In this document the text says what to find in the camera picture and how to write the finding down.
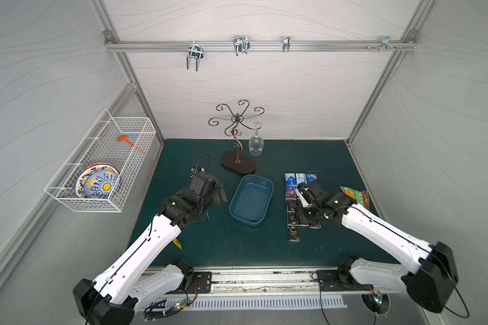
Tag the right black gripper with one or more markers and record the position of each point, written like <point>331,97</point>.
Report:
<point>303,193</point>

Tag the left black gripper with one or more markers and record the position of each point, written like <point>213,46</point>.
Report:
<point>217,193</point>

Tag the blue pocket tissue pack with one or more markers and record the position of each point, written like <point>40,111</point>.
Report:
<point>311,177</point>

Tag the dark blue tissue pack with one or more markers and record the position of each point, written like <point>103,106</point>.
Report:
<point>290,192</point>

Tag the light blue tissue pack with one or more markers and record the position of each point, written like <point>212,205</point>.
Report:
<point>301,178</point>

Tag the blue white tissue pack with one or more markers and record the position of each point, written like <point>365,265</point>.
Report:
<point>290,179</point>

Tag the teal plastic storage box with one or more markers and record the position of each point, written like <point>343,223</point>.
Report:
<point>251,200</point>

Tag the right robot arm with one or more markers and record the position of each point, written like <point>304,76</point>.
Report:
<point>427,273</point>

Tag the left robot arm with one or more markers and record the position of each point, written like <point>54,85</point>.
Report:
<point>117,294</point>

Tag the green snack bag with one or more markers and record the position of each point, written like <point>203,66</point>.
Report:
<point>361,197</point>

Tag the metal scroll cup stand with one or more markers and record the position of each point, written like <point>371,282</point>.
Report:
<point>236,160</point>

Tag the yellow banana toy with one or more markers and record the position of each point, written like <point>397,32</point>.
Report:
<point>177,243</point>

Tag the orange plastic spoon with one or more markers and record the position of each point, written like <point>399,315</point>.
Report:
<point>125,138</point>

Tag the blue yellow patterned plate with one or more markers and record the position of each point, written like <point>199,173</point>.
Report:
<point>98,181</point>

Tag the white vent strip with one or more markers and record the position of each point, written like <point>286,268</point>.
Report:
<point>285,302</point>

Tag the metal hook left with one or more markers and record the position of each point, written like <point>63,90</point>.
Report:
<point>194,56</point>

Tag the metal hook centre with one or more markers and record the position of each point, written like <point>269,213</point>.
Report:
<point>241,45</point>

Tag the metal hook small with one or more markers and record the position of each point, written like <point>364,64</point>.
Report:
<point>286,44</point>

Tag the metal hook right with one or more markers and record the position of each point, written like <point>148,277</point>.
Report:
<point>385,46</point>

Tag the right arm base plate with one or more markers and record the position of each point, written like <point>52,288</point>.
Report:
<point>333,280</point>

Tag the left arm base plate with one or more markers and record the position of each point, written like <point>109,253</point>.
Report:
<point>199,282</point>

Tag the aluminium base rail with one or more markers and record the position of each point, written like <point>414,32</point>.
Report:
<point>284,281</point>

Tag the white wire basket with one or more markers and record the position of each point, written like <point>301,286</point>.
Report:
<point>100,145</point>

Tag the aluminium top rail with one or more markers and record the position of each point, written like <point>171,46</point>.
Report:
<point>256,46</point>

